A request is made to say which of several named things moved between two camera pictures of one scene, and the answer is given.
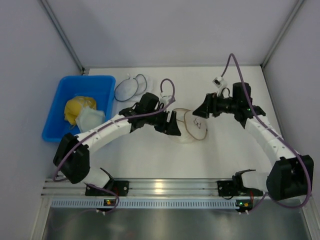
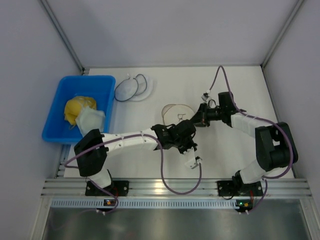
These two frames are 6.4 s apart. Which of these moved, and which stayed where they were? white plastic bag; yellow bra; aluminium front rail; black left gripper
Moved: black left gripper
Stayed: yellow bra; aluminium front rail; white plastic bag
